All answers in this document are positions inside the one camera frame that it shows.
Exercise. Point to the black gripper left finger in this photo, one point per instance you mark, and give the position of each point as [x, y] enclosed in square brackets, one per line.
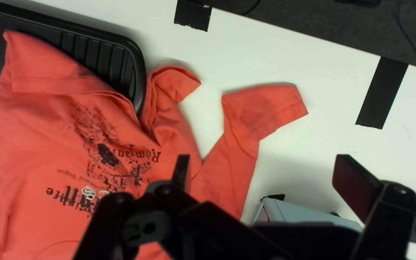
[141, 226]

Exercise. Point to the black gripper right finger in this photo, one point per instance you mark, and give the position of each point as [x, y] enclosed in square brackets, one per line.
[386, 211]

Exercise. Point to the orange printed sweatshirt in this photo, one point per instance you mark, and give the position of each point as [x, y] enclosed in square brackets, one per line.
[73, 145]

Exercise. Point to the long black tape strip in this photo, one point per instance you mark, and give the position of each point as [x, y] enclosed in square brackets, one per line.
[382, 94]

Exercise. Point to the black ribbed baking tray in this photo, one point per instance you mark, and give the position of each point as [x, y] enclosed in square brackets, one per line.
[102, 53]

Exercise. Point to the small black tape piece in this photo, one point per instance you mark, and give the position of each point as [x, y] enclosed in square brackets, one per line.
[193, 14]

